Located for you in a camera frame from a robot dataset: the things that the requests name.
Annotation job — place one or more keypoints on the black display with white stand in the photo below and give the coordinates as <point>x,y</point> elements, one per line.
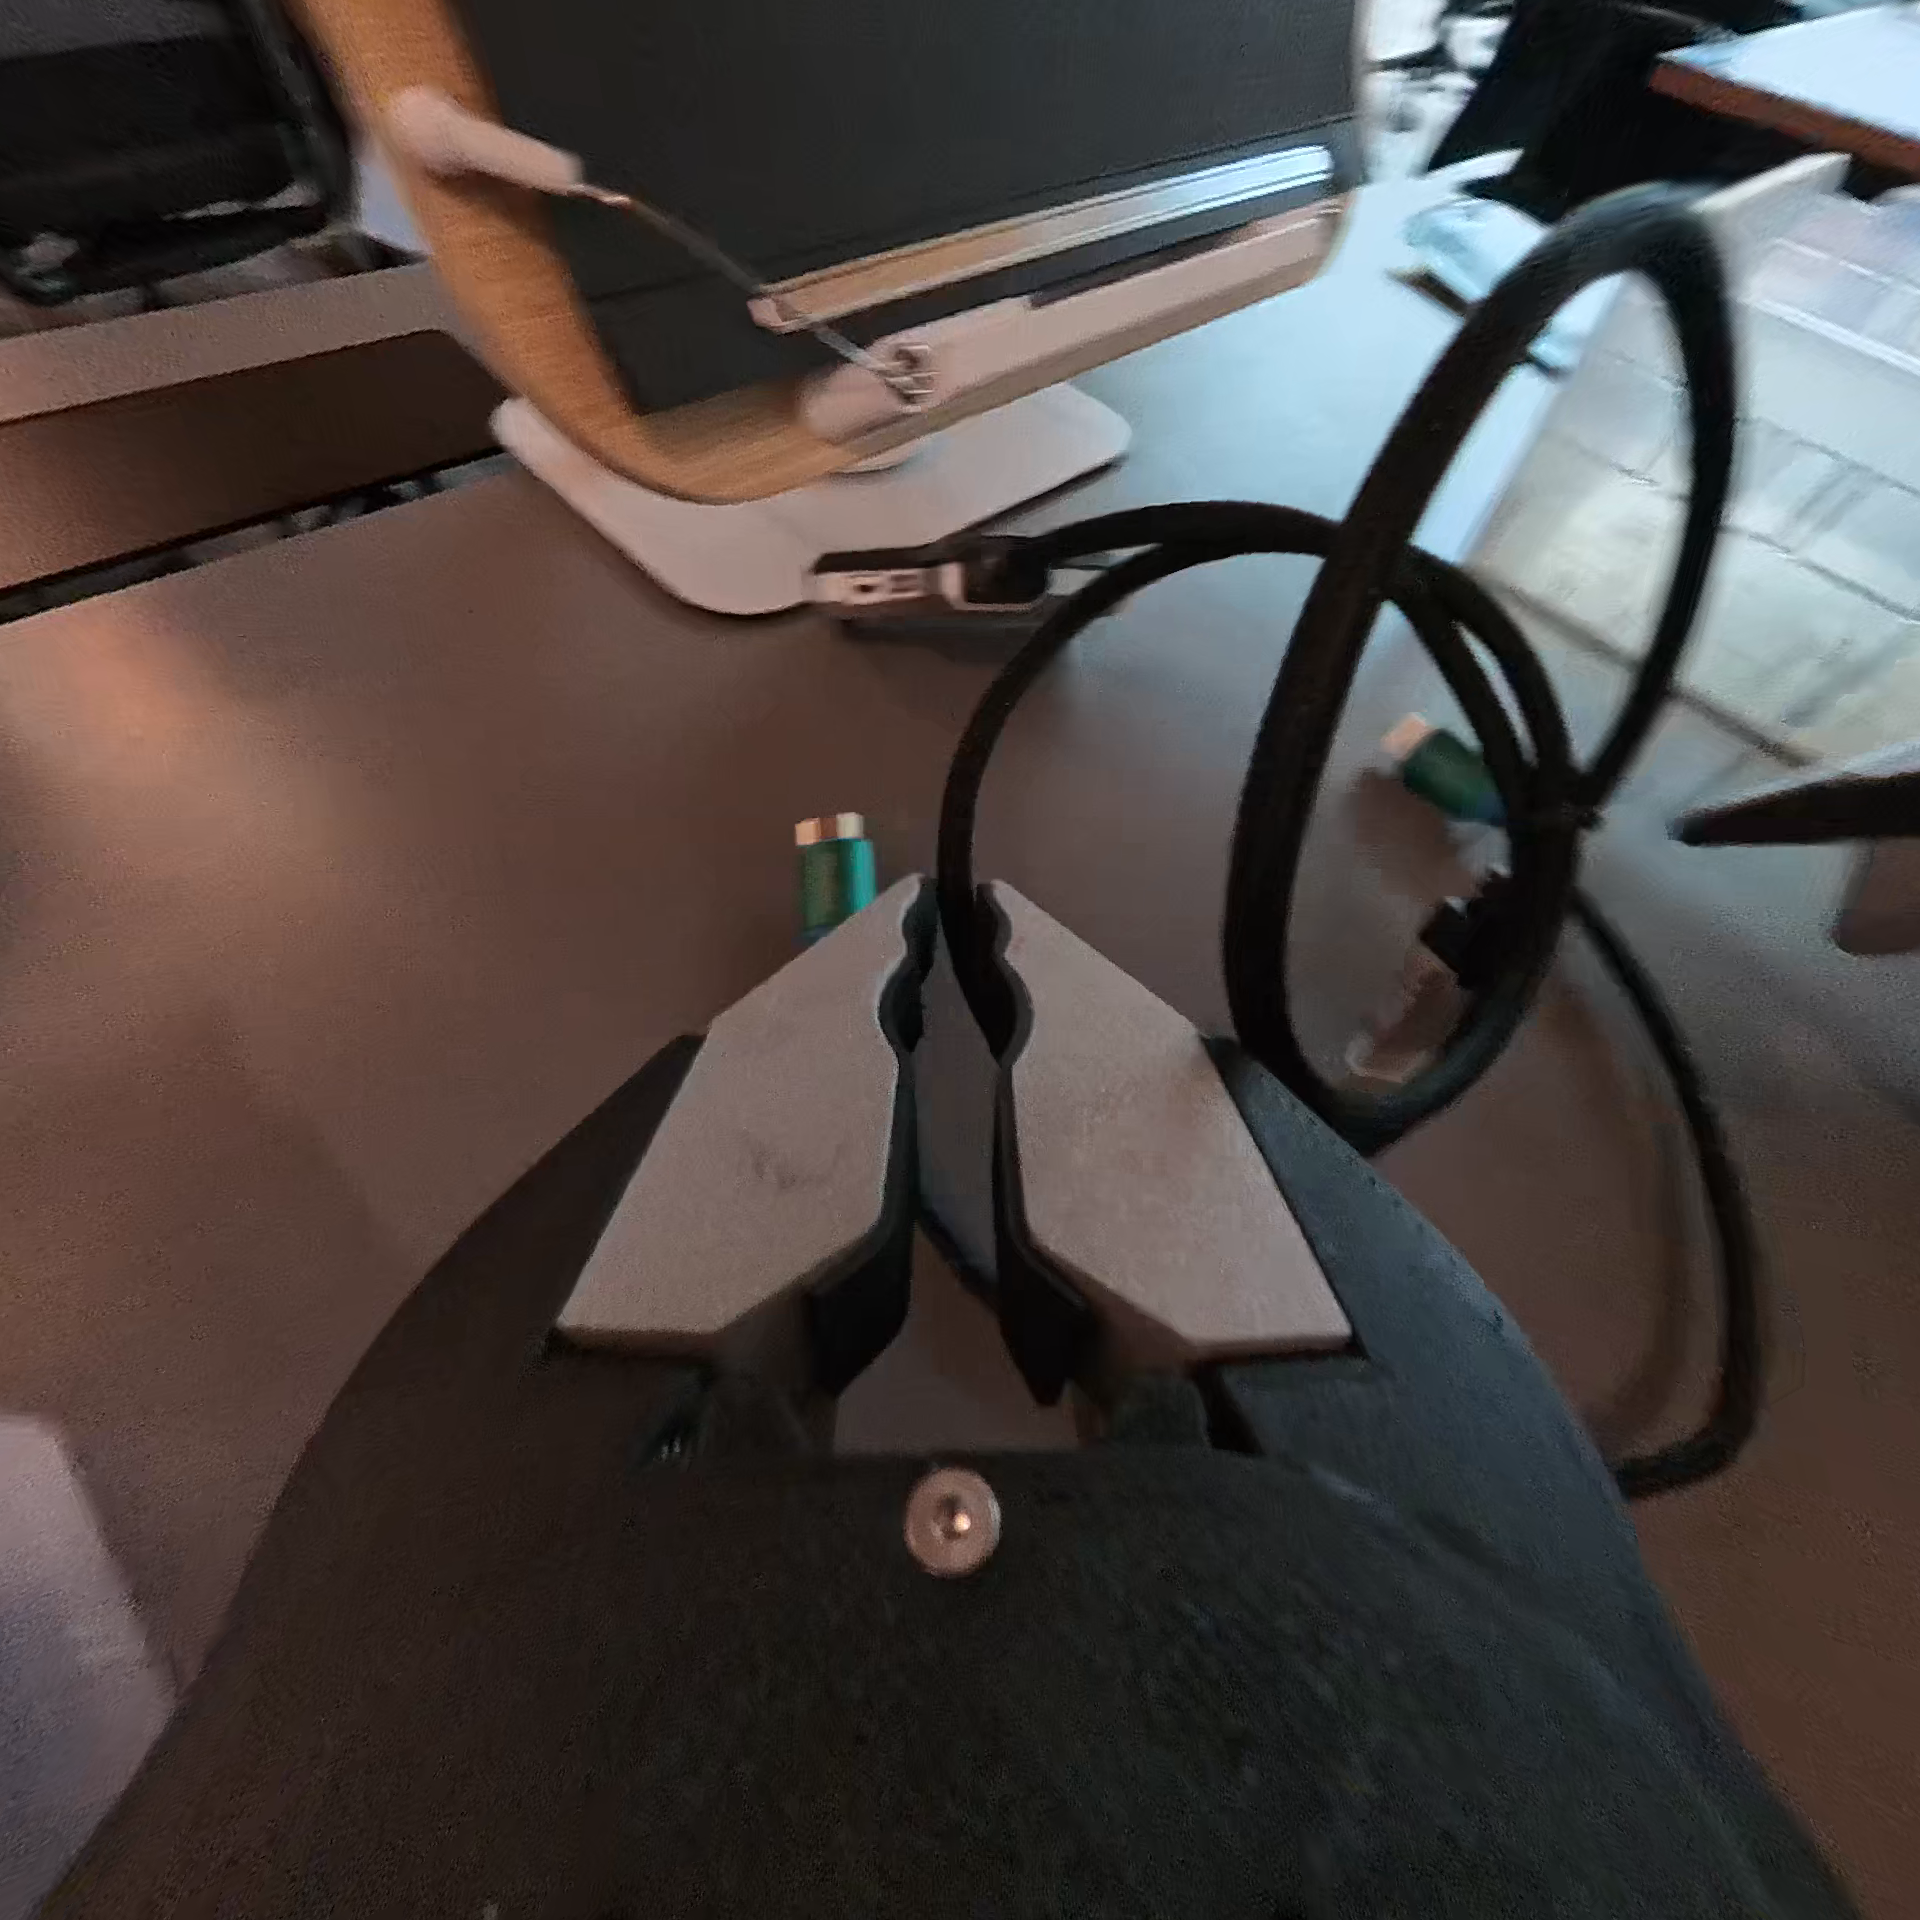
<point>899,118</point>

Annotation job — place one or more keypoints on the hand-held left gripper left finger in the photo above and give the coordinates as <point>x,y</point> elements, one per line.
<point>737,1152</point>

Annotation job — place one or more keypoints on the black equipment case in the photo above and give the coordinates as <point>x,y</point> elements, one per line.
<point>153,135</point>

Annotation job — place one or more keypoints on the dark wooden desk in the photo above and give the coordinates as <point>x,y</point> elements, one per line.
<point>1818,75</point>

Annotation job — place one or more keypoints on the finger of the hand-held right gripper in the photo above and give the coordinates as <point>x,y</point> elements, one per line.
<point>1830,805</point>

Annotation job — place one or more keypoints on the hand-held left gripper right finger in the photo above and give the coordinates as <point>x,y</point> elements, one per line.
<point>1154,1169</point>

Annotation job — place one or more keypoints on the black hdmi switch box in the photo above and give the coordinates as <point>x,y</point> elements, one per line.
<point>899,578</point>

